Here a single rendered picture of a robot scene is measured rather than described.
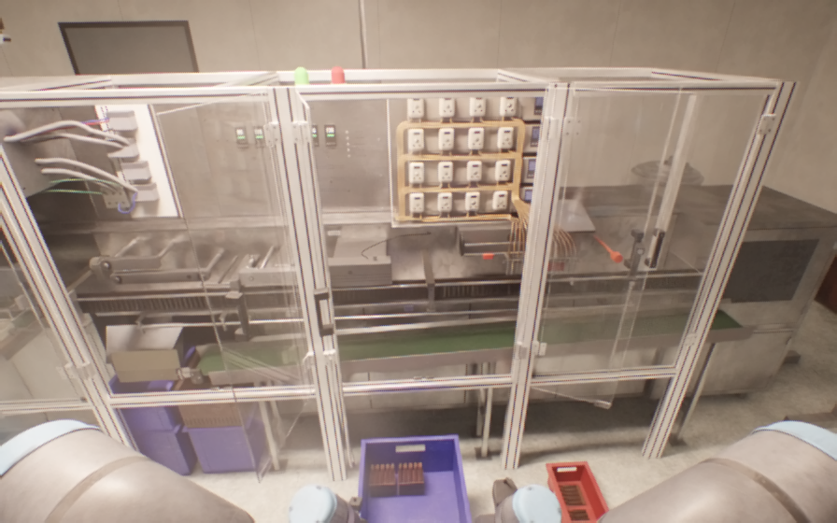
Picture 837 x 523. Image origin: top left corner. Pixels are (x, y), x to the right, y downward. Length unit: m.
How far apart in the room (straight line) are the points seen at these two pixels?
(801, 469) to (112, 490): 0.59
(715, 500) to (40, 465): 0.59
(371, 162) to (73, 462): 1.68
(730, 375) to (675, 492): 2.51
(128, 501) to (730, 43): 5.83
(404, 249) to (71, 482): 1.74
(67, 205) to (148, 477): 2.11
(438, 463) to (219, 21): 4.25
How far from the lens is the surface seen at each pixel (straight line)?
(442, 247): 2.08
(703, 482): 0.49
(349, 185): 2.03
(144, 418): 2.37
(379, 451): 1.95
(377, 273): 1.76
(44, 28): 5.63
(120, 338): 2.27
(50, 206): 2.56
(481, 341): 1.96
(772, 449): 0.54
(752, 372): 3.05
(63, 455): 0.54
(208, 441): 2.38
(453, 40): 4.71
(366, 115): 1.95
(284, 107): 1.41
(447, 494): 2.02
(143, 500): 0.47
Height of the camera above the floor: 1.90
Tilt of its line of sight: 27 degrees down
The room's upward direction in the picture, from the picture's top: straight up
